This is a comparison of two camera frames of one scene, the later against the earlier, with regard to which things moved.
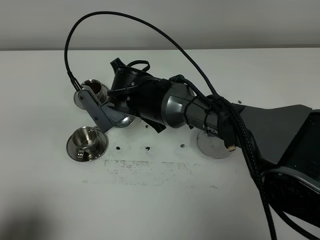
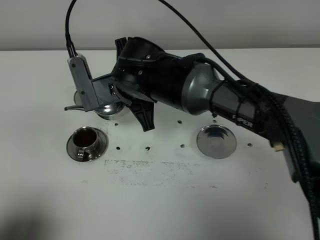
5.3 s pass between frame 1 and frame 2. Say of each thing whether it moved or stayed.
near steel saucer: stayed
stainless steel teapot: moved
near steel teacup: stayed
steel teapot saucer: stayed
